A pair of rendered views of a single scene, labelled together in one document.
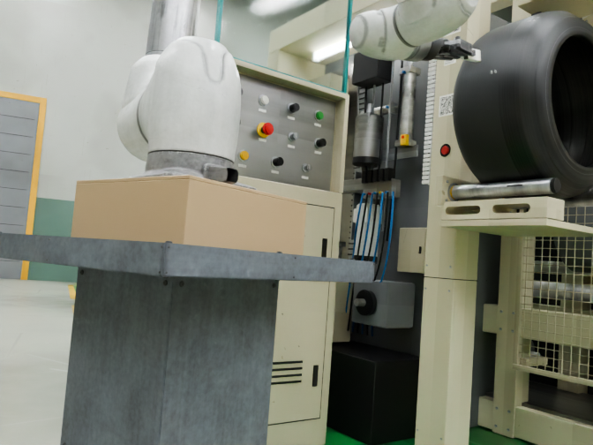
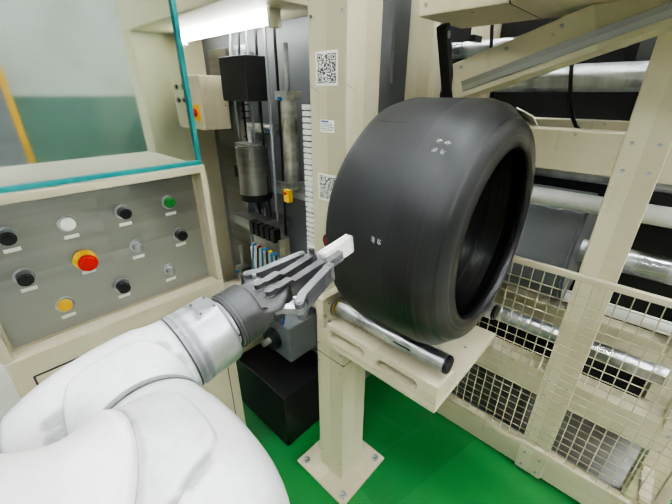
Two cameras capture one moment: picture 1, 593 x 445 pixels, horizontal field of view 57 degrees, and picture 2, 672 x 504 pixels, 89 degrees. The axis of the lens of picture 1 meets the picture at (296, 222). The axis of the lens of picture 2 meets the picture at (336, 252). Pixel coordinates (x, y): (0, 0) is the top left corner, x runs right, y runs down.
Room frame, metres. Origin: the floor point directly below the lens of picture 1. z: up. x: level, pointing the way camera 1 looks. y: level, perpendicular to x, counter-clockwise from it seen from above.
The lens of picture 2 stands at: (0.95, -0.34, 1.46)
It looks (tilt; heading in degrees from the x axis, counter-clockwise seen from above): 25 degrees down; 349
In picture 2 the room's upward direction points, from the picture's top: straight up
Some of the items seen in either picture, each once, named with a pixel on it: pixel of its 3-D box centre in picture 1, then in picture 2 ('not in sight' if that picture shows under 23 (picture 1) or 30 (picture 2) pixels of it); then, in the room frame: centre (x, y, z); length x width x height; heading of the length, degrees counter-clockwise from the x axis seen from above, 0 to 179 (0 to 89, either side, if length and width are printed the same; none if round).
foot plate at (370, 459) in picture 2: not in sight; (341, 458); (1.91, -0.55, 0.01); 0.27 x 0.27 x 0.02; 36
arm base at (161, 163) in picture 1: (196, 175); not in sight; (0.97, 0.18, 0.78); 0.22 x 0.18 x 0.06; 43
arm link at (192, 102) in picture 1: (194, 101); not in sight; (0.99, 0.20, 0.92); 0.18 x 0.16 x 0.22; 32
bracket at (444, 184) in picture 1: (476, 198); (365, 286); (1.86, -0.61, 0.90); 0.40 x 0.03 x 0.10; 126
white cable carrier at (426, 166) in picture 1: (434, 119); (315, 190); (1.96, -0.47, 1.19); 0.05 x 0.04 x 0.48; 126
